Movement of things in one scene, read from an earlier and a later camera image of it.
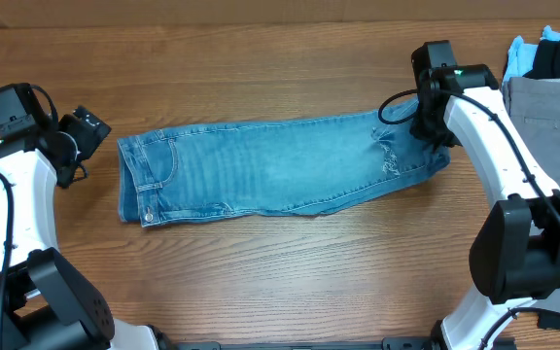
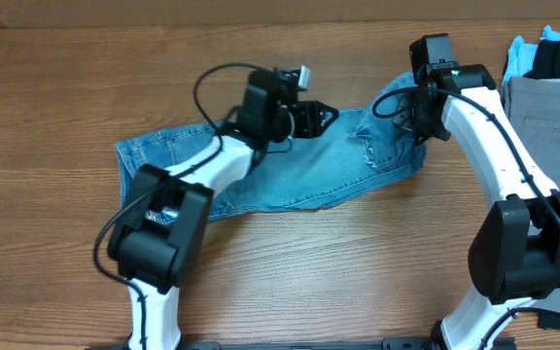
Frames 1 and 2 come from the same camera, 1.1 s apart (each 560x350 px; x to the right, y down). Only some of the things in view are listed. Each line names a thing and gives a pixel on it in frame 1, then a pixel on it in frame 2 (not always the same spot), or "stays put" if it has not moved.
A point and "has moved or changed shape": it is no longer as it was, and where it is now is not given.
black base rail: [387, 343] stays put
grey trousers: [554, 115] stays put
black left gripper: [90, 137] -> [310, 111]
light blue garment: [522, 55] stays put
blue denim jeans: [291, 167] has moved or changed shape
